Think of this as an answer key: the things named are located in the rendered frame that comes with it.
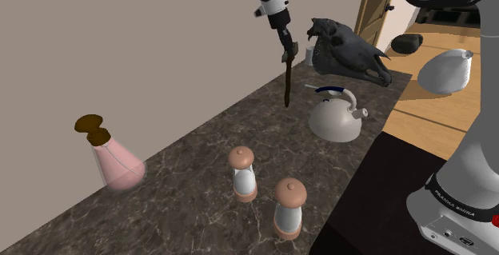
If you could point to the small white cup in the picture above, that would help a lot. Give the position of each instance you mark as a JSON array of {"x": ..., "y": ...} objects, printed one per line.
[{"x": 308, "y": 56}]

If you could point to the wooden door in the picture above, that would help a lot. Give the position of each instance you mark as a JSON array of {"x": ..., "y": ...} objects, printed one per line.
[{"x": 374, "y": 8}]

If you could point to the white rounded vase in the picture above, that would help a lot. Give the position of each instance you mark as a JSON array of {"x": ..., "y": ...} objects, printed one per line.
[{"x": 444, "y": 73}]

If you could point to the dark robot stand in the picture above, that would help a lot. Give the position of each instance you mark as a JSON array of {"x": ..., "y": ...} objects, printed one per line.
[{"x": 374, "y": 203}]

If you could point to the dark low furniture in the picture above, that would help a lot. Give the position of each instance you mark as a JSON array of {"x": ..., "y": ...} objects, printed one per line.
[{"x": 448, "y": 15}]

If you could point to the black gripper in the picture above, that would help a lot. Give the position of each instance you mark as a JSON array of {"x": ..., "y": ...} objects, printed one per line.
[{"x": 279, "y": 20}]

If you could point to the black rounded lump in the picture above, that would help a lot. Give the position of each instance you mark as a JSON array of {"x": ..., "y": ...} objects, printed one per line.
[{"x": 406, "y": 43}]

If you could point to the white tan pepper mill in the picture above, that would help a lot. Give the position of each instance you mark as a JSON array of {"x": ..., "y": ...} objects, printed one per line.
[
  {"x": 288, "y": 211},
  {"x": 244, "y": 178}
]

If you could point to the pink soap dispenser brown pump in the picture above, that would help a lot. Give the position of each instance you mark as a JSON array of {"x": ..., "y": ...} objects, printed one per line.
[{"x": 117, "y": 164}]

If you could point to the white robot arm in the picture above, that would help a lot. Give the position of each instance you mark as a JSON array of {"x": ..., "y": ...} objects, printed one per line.
[{"x": 475, "y": 176}]

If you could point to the dark brown wooden stick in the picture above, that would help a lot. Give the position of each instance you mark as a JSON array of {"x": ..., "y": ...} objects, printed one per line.
[{"x": 288, "y": 84}]

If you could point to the black animal skull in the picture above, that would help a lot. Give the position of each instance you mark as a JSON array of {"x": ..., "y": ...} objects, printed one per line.
[{"x": 347, "y": 57}]

